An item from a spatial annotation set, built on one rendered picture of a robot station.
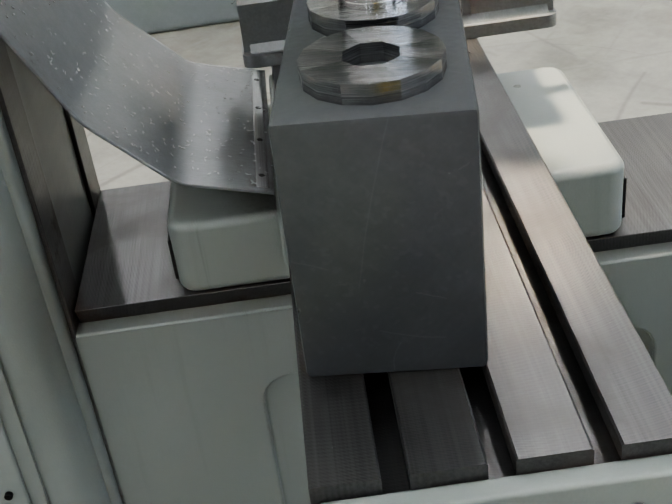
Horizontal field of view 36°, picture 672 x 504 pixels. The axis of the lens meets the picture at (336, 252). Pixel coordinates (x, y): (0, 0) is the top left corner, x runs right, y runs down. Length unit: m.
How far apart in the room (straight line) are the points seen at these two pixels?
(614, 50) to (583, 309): 2.88
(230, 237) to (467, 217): 0.52
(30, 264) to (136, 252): 0.18
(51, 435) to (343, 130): 0.70
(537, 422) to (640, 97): 2.66
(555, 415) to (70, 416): 0.68
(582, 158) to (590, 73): 2.28
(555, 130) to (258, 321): 0.40
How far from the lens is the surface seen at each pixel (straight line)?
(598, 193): 1.15
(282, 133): 0.60
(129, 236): 1.29
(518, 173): 0.91
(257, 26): 1.16
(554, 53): 3.59
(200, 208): 1.13
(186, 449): 1.28
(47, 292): 1.14
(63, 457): 1.23
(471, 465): 0.63
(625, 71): 3.45
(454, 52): 0.67
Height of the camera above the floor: 1.40
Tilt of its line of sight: 33 degrees down
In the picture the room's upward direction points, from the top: 7 degrees counter-clockwise
